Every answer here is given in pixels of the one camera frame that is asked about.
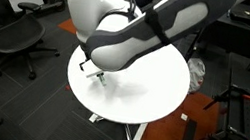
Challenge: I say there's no green marker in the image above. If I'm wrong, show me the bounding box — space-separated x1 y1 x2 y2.
96 74 109 87

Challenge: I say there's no white table base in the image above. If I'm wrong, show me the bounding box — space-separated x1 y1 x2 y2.
85 112 150 140

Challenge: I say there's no grey cloth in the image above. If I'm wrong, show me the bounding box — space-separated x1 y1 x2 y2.
182 56 209 96

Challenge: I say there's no small white paper piece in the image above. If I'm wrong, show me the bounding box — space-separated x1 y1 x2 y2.
180 112 189 121

